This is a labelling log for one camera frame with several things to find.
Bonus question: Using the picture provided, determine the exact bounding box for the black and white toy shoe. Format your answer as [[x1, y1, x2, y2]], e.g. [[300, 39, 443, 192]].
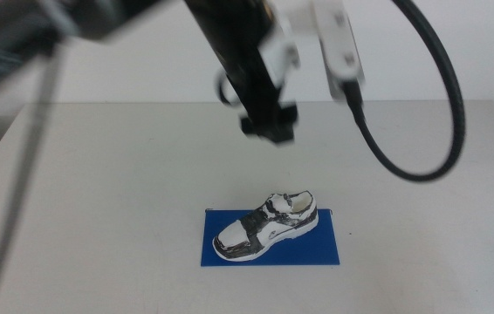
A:
[[211, 189, 320, 263]]

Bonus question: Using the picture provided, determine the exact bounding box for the blue rectangular mat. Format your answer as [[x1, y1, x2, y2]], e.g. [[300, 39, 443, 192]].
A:
[[200, 208, 341, 268]]

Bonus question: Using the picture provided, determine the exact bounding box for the thin black looped cable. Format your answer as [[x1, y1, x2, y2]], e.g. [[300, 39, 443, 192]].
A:
[[215, 68, 244, 108]]

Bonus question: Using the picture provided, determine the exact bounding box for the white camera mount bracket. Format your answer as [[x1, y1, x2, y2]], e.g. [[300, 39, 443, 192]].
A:
[[257, 19, 301, 89]]

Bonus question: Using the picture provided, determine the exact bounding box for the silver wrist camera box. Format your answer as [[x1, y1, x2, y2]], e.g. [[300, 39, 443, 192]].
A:
[[311, 0, 367, 102]]

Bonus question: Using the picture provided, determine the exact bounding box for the thick black camera cable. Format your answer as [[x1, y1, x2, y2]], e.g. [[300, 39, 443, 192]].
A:
[[341, 0, 467, 183]]

